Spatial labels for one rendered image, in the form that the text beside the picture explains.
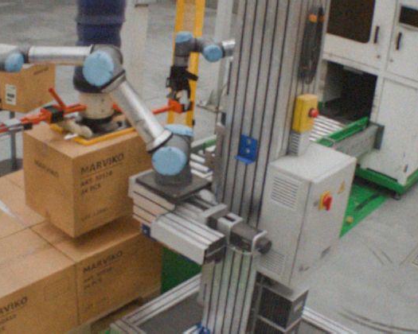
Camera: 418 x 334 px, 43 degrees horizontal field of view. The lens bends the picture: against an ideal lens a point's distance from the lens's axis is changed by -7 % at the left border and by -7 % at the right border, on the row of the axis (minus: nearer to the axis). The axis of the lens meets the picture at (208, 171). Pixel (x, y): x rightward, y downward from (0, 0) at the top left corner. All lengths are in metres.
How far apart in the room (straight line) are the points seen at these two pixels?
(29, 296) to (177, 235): 0.81
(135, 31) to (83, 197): 1.79
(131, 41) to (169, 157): 2.09
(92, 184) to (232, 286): 0.76
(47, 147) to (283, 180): 1.06
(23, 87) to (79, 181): 1.82
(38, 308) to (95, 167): 0.71
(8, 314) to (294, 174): 1.37
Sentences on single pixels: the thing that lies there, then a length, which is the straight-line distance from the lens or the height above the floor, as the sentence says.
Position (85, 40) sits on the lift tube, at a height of 1.52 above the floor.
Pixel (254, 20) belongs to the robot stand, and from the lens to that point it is 2.05.
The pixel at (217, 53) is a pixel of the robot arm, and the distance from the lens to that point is 2.39.
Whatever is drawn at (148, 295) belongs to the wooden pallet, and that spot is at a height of 0.10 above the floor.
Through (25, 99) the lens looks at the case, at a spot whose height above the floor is 0.74.
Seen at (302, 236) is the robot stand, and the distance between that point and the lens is 2.07.
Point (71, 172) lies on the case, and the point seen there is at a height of 1.00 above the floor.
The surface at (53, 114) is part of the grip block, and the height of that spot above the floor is 1.22.
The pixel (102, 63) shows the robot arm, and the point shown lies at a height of 1.55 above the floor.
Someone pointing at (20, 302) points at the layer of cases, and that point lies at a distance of 2.52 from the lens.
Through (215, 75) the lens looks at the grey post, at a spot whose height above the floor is 0.39.
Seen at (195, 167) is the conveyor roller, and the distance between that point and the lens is 3.60.
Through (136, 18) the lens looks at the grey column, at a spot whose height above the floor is 1.36.
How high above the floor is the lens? 2.05
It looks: 25 degrees down
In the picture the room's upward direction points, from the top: 6 degrees clockwise
